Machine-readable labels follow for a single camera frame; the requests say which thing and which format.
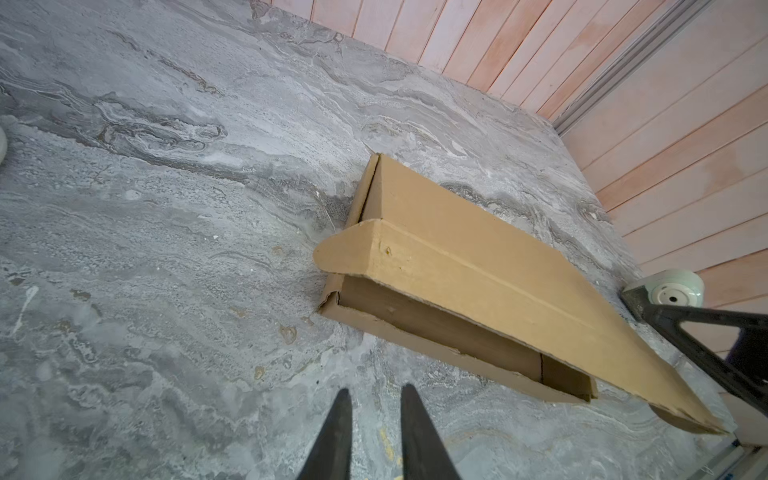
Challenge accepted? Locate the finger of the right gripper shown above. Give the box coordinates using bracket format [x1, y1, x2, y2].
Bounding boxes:
[620, 286, 767, 415]

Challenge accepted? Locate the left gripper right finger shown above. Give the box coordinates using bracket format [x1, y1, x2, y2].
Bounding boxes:
[400, 384, 460, 480]

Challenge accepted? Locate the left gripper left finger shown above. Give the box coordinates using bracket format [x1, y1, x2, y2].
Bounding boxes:
[297, 388, 353, 480]

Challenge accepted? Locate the brown cardboard box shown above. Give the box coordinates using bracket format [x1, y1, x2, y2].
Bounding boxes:
[313, 154, 724, 434]

